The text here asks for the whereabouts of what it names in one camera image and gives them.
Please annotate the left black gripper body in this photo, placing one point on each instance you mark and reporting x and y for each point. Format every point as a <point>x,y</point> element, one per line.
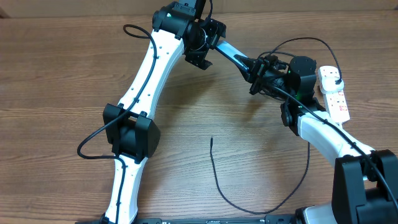
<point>206,38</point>

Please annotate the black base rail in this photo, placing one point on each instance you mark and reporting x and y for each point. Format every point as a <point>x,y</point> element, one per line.
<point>268,219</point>

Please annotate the white USB wall charger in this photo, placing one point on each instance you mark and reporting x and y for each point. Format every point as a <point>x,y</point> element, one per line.
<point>330,85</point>

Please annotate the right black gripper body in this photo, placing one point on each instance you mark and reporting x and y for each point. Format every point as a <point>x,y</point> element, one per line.
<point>265,75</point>

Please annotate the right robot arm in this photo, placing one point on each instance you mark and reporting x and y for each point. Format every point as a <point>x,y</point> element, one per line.
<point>364,181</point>

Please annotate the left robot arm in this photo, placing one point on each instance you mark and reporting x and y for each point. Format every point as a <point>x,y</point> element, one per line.
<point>178,30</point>

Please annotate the blue-screen smartphone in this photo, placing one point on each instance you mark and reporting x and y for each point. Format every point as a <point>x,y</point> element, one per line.
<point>227,50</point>

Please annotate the white power strip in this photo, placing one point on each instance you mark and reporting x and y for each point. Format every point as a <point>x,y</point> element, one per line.
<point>335,103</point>

